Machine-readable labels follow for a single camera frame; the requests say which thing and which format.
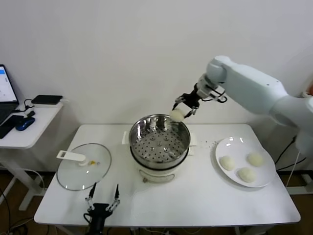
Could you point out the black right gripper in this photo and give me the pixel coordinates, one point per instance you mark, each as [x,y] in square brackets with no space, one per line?
[193,99]

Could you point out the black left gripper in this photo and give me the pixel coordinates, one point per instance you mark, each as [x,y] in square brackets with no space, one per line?
[97,218]

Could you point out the white steamed baozi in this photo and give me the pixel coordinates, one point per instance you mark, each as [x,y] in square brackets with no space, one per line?
[255,159]
[247,174]
[177,115]
[227,163]

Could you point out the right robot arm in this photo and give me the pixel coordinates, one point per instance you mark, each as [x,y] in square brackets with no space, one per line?
[249,83]

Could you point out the perforated steel steamer basket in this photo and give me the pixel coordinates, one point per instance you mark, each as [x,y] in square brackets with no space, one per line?
[159,147]

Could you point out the white electric cooking pot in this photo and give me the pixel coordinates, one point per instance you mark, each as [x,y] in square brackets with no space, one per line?
[156,175]

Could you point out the white side table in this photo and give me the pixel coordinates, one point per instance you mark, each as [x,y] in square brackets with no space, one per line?
[36,132]

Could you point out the white round plate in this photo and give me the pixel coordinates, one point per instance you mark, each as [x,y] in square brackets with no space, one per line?
[266,171]

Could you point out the blue computer mouse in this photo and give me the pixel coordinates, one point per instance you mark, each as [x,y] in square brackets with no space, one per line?
[24,124]

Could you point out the small black adapter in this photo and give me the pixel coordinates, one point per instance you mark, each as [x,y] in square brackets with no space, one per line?
[30,113]

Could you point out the black flat box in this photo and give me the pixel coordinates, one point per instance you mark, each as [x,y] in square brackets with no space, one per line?
[47,99]

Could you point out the black smartphone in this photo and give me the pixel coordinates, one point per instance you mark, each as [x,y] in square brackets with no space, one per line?
[9,124]

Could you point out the orange object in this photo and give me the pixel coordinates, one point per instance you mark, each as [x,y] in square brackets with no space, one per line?
[311,90]

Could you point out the black laptop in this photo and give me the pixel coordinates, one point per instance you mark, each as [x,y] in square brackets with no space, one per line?
[6,85]

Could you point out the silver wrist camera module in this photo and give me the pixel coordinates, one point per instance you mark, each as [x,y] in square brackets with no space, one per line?
[204,92]

